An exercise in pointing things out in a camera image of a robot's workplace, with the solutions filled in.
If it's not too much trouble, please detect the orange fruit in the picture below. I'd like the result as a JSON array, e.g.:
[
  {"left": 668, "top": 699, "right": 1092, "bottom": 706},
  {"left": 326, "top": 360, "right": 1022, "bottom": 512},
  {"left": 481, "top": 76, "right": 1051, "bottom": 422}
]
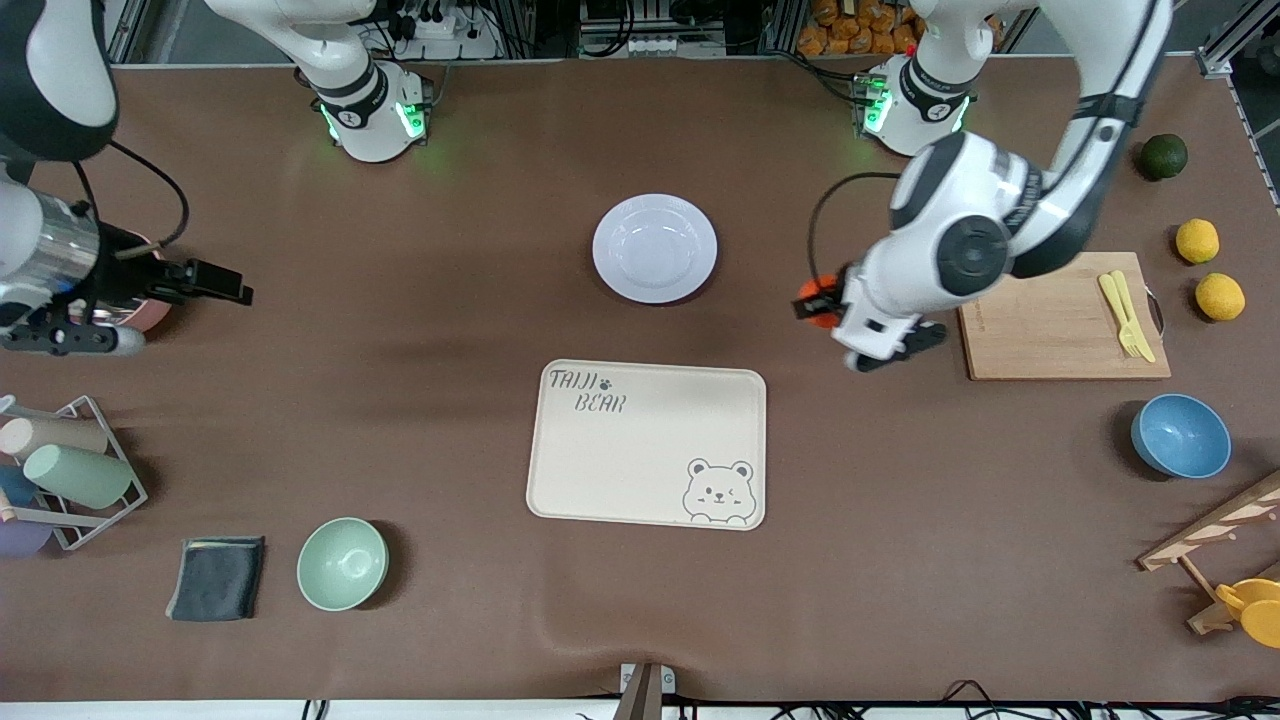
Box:
[{"left": 797, "top": 278, "right": 843, "bottom": 331}]

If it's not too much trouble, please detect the pale lavender round plate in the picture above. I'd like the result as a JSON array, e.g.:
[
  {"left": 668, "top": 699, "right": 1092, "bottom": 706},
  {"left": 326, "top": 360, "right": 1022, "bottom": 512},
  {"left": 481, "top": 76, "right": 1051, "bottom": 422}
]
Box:
[{"left": 591, "top": 193, "right": 719, "bottom": 305}]

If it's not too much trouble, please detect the pink bowl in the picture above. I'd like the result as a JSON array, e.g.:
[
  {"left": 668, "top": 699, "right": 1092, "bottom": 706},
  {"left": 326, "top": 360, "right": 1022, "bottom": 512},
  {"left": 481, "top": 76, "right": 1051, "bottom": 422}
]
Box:
[{"left": 95, "top": 235, "right": 176, "bottom": 333}]

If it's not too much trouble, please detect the beige cup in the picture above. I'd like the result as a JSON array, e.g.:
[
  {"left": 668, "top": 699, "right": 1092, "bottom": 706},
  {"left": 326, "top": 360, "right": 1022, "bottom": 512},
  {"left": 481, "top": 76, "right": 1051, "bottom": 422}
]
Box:
[{"left": 0, "top": 415, "right": 109, "bottom": 461}]

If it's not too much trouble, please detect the mint green cup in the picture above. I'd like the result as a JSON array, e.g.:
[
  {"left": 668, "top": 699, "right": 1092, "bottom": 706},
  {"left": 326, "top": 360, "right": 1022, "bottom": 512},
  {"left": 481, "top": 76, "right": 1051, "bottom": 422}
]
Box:
[{"left": 22, "top": 443, "right": 135, "bottom": 510}]

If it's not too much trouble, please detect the wooden cutting board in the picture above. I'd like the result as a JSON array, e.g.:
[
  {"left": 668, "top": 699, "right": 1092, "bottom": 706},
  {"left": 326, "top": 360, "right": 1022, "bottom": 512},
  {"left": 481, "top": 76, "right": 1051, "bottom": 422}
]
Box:
[{"left": 957, "top": 250, "right": 1173, "bottom": 382}]

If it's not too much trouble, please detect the cream tray with bear print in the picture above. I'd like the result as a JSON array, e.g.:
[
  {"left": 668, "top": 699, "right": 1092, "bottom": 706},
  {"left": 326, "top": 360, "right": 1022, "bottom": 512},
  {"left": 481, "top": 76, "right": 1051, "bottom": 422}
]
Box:
[{"left": 525, "top": 358, "right": 768, "bottom": 532}]

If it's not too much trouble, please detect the pile of orange-brown items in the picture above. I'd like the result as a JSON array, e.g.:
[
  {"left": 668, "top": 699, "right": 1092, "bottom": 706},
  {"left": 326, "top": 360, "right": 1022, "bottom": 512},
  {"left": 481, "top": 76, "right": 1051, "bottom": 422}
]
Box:
[{"left": 797, "top": 0, "right": 926, "bottom": 57}]

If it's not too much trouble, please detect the yellow plastic fork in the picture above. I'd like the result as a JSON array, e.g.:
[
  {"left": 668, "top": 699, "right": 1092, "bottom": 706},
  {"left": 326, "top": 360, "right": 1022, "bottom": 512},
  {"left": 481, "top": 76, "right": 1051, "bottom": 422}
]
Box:
[{"left": 1098, "top": 273, "right": 1141, "bottom": 359}]

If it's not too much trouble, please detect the purple cup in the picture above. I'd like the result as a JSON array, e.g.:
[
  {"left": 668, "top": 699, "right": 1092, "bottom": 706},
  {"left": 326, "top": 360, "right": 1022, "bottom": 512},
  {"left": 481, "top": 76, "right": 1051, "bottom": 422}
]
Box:
[{"left": 0, "top": 518, "right": 53, "bottom": 559}]

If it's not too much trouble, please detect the long white power strip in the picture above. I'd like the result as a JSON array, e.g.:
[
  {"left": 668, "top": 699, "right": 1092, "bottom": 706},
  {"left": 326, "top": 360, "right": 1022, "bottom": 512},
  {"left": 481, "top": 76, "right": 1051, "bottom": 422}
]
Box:
[{"left": 622, "top": 33, "right": 729, "bottom": 58}]

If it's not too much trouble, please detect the mint green bowl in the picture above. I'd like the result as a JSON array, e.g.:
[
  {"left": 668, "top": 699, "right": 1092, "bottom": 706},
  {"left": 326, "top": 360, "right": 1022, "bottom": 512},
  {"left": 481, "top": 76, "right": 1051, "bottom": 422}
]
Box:
[{"left": 296, "top": 516, "right": 390, "bottom": 613}]

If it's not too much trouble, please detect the dark grey folded cloth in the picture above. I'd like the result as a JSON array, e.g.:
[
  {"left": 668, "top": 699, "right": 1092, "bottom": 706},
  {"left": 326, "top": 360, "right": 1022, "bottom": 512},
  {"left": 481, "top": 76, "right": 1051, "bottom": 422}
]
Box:
[{"left": 165, "top": 536, "right": 267, "bottom": 623}]

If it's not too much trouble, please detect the white power strip with plugs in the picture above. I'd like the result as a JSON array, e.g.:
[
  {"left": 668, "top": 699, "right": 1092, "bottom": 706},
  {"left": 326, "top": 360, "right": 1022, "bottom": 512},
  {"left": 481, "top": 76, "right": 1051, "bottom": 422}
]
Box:
[{"left": 395, "top": 10, "right": 503, "bottom": 61}]

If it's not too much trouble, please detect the dark green round fruit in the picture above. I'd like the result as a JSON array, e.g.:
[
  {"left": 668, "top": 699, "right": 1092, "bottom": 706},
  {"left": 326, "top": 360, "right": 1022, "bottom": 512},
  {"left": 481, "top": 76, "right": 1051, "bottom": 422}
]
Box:
[{"left": 1140, "top": 133, "right": 1190, "bottom": 182}]

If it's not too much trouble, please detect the yellow lemon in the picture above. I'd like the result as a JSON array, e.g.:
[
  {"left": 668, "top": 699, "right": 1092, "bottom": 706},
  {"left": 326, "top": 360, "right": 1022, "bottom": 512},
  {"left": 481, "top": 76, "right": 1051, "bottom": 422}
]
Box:
[
  {"left": 1175, "top": 218, "right": 1221, "bottom": 265},
  {"left": 1195, "top": 272, "right": 1247, "bottom": 322}
]

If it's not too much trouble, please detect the blue bowl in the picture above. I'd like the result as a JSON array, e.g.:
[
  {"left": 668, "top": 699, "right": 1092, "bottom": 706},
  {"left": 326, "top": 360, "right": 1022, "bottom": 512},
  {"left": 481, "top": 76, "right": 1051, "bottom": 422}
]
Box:
[{"left": 1130, "top": 393, "right": 1233, "bottom": 480}]

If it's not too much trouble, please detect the wooden peg rack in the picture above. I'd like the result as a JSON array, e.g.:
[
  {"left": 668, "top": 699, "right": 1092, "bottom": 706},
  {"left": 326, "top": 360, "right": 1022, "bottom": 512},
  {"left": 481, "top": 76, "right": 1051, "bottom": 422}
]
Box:
[{"left": 1138, "top": 470, "right": 1280, "bottom": 636}]

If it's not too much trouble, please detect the yellow mug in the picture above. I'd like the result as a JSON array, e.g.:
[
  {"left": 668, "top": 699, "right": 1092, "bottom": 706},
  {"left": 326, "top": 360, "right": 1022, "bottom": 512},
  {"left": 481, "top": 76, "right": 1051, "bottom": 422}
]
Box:
[{"left": 1215, "top": 577, "right": 1280, "bottom": 649}]

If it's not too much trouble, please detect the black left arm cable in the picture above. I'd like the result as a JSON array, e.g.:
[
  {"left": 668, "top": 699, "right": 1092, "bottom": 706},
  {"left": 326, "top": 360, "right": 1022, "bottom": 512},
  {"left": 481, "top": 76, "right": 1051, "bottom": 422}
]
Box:
[{"left": 806, "top": 0, "right": 1161, "bottom": 291}]

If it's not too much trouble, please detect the grey wire cup rack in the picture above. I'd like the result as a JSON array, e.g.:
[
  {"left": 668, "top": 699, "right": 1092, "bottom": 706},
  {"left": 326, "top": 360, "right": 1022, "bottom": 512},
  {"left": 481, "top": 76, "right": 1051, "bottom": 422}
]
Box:
[{"left": 0, "top": 394, "right": 150, "bottom": 553}]

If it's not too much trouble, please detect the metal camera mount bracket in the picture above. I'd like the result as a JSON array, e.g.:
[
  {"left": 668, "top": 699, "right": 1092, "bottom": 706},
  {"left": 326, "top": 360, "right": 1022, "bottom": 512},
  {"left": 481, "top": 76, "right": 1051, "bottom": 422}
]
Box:
[{"left": 612, "top": 662, "right": 676, "bottom": 720}]

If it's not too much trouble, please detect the aluminium frame profile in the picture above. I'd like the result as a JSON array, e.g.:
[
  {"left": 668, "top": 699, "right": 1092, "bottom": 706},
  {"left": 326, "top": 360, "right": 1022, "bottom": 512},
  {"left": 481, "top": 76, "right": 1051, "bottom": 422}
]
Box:
[{"left": 1195, "top": 0, "right": 1280, "bottom": 79}]

